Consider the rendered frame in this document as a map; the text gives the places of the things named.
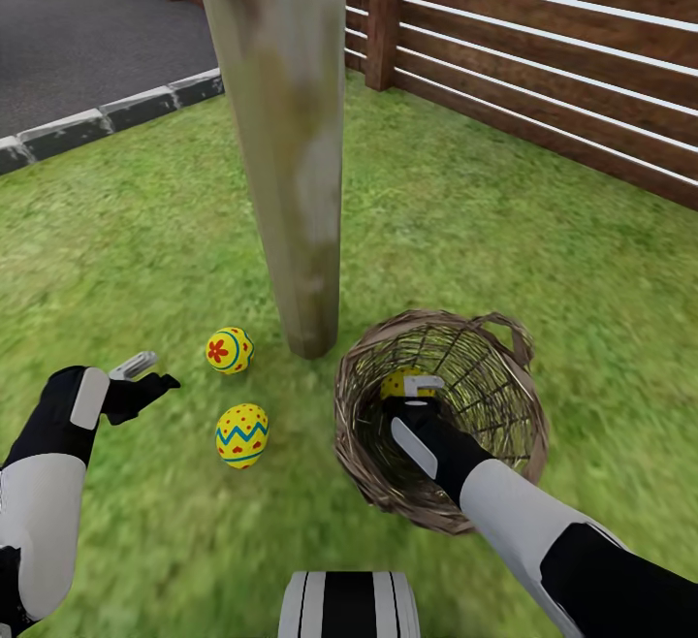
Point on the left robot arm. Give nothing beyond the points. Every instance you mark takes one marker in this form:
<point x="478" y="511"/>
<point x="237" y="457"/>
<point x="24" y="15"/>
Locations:
<point x="41" y="483"/>

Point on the easter egg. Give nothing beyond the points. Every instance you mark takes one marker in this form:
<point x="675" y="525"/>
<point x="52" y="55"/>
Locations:
<point x="230" y="350"/>
<point x="242" y="434"/>
<point x="392" y="386"/>

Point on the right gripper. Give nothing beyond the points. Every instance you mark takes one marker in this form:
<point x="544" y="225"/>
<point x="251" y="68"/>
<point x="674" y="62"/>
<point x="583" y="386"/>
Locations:
<point x="392" y="405"/>

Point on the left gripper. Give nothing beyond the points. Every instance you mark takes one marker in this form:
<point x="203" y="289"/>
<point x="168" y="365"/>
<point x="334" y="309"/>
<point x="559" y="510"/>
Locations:
<point x="141" y="394"/>

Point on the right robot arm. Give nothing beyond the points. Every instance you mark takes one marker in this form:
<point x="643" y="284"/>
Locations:
<point x="581" y="575"/>

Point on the wicker basket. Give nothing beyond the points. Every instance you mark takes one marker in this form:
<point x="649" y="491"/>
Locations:
<point x="513" y="402"/>

